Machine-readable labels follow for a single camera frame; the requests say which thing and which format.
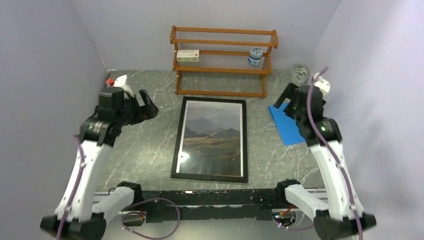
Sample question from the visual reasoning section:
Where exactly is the picture frame black and gold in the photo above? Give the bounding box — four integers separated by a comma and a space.
170, 96, 249, 184

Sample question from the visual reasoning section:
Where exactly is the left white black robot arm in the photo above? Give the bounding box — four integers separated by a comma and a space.
40, 86, 159, 240

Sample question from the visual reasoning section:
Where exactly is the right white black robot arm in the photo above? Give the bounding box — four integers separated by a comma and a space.
273, 83, 377, 240

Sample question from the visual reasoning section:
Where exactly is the blue clipboard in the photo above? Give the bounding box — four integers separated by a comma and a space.
268, 102, 305, 146

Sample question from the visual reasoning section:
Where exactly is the clear tape roll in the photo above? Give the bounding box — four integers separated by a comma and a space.
290, 64, 311, 85

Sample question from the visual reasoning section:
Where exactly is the blue white ceramic jar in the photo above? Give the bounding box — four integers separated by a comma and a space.
247, 47, 263, 66

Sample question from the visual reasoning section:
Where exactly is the white red small box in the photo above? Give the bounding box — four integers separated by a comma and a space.
176, 49, 200, 63

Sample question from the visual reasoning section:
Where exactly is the orange wooden shelf rack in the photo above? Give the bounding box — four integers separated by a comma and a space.
169, 25, 279, 98

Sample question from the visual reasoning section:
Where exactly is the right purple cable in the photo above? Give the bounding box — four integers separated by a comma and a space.
273, 66, 365, 240

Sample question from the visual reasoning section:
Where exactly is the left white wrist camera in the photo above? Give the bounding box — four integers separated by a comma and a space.
105, 74, 135, 97

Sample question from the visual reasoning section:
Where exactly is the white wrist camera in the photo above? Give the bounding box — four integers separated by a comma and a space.
105, 74, 135, 97
313, 76, 331, 98

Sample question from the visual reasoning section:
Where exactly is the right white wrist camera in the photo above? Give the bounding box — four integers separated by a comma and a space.
313, 76, 331, 98

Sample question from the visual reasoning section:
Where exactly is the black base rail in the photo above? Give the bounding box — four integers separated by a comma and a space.
128, 188, 291, 223

